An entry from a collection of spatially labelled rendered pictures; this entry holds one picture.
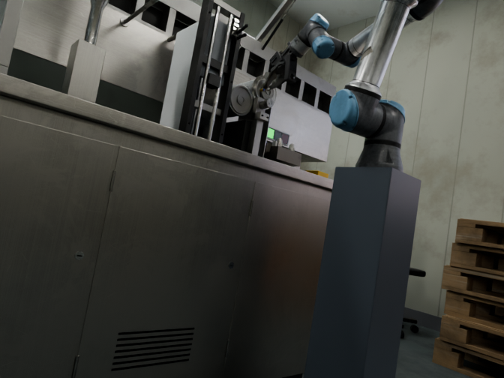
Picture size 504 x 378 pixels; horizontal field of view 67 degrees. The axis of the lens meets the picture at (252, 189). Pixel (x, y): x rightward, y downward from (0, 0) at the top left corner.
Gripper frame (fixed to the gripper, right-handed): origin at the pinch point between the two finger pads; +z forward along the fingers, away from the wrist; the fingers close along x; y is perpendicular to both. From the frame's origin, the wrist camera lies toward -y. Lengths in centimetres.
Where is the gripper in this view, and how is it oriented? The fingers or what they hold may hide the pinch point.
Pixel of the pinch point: (268, 88)
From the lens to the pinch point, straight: 170.6
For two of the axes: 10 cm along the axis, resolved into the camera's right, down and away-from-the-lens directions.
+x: -7.4, -1.8, -6.5
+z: -6.1, 5.9, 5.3
